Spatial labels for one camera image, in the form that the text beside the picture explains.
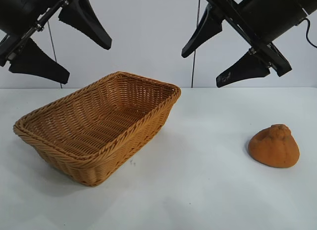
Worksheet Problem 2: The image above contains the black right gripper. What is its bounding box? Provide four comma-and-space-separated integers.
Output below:
181, 0, 309, 88

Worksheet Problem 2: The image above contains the orange-brown bread loaf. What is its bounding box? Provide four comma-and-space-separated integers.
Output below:
248, 124, 300, 169

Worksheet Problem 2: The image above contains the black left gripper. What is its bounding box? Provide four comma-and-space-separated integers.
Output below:
0, 0, 112, 85

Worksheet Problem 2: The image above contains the woven wicker basket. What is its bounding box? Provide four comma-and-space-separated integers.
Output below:
13, 71, 182, 187

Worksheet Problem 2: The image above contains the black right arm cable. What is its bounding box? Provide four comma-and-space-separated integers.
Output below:
302, 18, 317, 48

